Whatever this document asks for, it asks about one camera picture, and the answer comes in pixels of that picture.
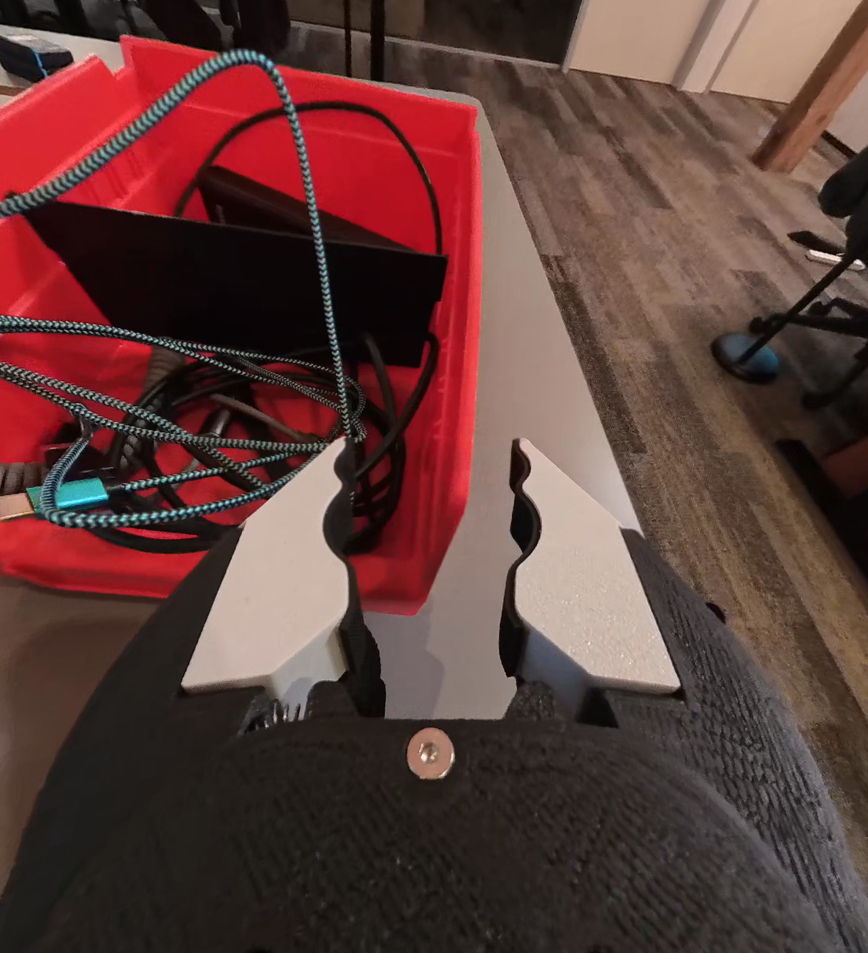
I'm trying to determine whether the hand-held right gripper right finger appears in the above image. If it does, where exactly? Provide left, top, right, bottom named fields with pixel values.
left=499, top=438, right=682, bottom=693

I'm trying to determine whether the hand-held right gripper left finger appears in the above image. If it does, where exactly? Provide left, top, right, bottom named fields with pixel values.
left=181, top=435, right=386, bottom=719

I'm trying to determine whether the black usb cable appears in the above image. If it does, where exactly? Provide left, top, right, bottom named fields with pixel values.
left=102, top=334, right=440, bottom=557

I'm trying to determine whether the teal braided cable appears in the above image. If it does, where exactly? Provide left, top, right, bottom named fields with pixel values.
left=0, top=48, right=369, bottom=533

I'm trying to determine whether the slim black usb hub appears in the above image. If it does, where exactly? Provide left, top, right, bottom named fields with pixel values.
left=196, top=165, right=418, bottom=256

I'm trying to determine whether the red plastic bin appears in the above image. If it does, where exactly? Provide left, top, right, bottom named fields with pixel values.
left=0, top=36, right=481, bottom=620

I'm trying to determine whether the dark wooden furniture base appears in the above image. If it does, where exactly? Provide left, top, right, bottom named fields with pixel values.
left=775, top=417, right=868, bottom=628

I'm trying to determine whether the black bin divider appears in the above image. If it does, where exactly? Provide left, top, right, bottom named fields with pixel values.
left=23, top=200, right=450, bottom=369

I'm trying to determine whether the wooden pillar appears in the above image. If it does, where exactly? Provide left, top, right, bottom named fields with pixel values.
left=751, top=0, right=868, bottom=174

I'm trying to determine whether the white double door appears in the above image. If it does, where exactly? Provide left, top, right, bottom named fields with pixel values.
left=564, top=0, right=868, bottom=146

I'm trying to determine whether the small black battery pack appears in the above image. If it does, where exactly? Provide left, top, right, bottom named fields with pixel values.
left=0, top=30, right=75, bottom=80

